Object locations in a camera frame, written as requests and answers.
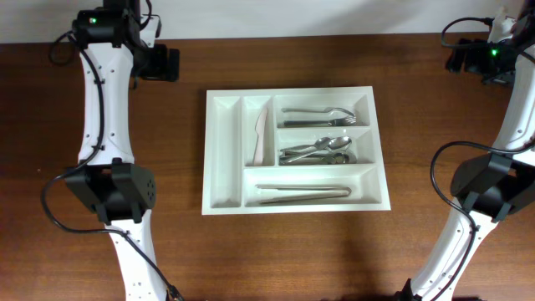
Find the large metal spoon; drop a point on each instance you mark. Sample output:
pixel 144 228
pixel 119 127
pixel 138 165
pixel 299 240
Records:
pixel 342 157
pixel 335 144

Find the metal fork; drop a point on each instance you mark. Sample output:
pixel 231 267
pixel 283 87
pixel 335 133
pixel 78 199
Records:
pixel 346 121
pixel 322 111

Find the small metal spoon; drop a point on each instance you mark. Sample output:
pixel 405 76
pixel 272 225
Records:
pixel 292 159
pixel 315 145

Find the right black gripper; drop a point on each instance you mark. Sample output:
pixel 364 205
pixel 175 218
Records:
pixel 461 61

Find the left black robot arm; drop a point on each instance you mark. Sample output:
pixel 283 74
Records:
pixel 117 46

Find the white plastic cutlery tray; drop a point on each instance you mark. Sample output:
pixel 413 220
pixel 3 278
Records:
pixel 230 178

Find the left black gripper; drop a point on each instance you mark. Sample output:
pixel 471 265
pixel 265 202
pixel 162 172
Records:
pixel 163 64

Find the white plastic knife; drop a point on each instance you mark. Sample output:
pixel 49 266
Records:
pixel 260 131

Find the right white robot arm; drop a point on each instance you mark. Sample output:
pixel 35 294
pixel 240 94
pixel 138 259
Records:
pixel 486 189

